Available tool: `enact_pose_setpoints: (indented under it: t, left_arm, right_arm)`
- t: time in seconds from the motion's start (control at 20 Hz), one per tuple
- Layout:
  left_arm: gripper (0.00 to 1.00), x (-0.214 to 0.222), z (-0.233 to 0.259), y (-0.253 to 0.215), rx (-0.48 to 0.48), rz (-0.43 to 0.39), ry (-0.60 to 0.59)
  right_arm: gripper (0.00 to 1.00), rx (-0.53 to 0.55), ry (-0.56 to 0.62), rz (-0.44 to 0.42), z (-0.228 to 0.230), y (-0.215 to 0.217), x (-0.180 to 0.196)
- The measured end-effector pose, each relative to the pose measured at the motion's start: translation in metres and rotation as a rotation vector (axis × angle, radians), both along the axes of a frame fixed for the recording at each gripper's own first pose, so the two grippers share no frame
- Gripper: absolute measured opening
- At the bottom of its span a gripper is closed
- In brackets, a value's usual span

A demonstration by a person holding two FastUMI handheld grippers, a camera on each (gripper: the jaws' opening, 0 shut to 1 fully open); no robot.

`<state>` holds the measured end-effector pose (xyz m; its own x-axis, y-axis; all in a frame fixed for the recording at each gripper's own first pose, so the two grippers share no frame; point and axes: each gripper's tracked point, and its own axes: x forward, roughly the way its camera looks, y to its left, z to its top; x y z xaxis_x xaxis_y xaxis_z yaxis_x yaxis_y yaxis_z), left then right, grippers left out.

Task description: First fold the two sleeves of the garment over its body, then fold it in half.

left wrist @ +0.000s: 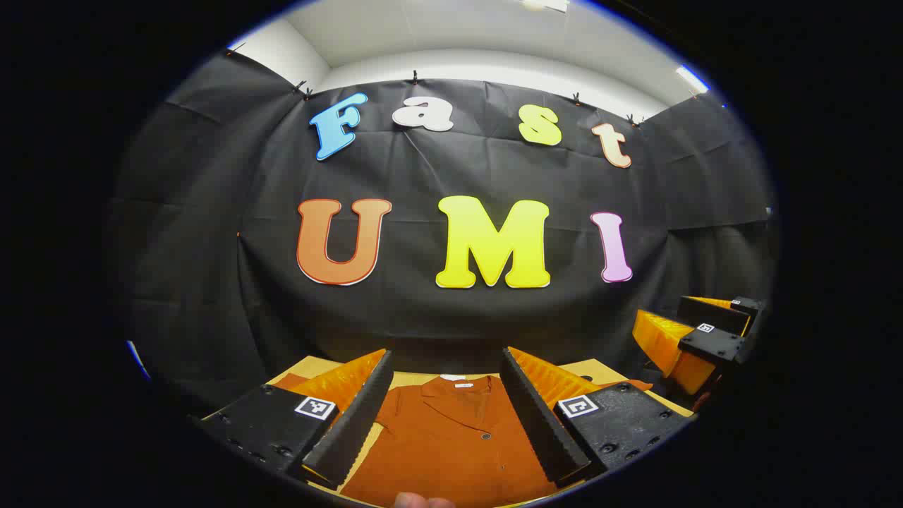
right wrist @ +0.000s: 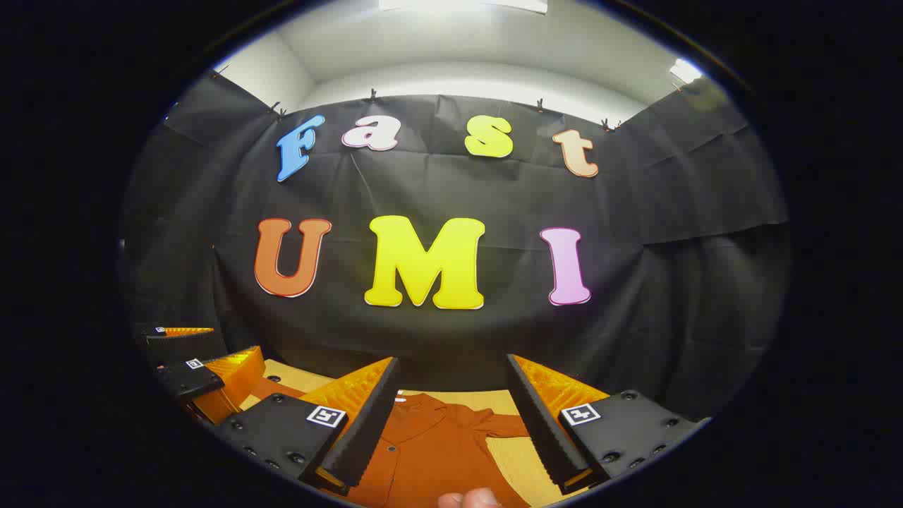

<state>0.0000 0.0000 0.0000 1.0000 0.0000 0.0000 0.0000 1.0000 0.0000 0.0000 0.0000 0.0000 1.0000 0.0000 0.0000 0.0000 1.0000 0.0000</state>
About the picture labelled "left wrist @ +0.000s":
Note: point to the rust orange garment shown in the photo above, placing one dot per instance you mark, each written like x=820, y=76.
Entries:
x=451, y=451

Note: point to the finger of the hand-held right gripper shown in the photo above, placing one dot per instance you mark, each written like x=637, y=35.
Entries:
x=712, y=346
x=712, y=317

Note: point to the black backdrop cloth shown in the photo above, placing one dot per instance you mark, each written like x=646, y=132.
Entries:
x=423, y=310

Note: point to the ceiling light panel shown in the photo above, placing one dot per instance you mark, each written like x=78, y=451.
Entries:
x=691, y=79

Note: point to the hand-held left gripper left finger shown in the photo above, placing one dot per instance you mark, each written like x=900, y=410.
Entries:
x=353, y=423

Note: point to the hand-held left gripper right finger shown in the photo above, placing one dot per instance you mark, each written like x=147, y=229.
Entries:
x=543, y=430

